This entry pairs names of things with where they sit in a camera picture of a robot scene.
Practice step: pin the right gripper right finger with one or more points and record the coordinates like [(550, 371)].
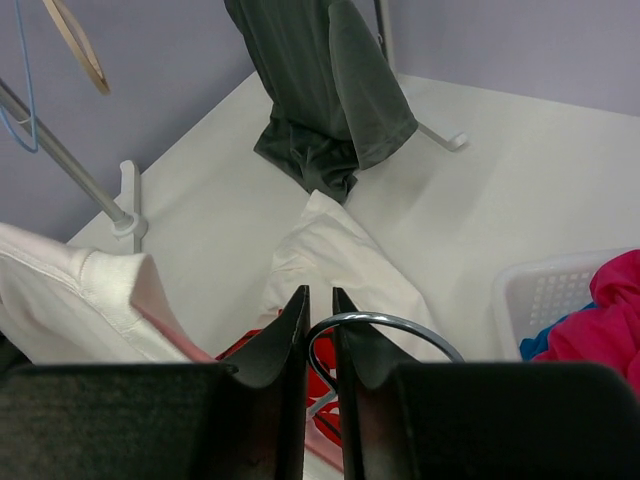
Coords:
[(403, 419)]

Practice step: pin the blue cloth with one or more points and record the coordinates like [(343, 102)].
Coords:
[(531, 348)]

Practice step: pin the white Coca-Cola t-shirt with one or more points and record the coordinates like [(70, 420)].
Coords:
[(62, 305)]

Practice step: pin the pink plastic hanger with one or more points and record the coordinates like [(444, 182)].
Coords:
[(322, 435)]

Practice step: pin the beige wooden hanger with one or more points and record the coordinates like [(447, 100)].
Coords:
[(78, 42)]

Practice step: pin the magenta cloth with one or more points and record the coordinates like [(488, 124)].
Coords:
[(609, 336)]

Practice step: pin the dark grey t-shirt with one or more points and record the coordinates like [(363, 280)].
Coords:
[(337, 107)]

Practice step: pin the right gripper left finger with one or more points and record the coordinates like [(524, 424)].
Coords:
[(241, 418)]

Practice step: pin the silver clothes rack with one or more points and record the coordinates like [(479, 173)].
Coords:
[(167, 64)]

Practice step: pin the white plastic basket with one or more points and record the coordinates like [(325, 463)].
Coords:
[(529, 297)]

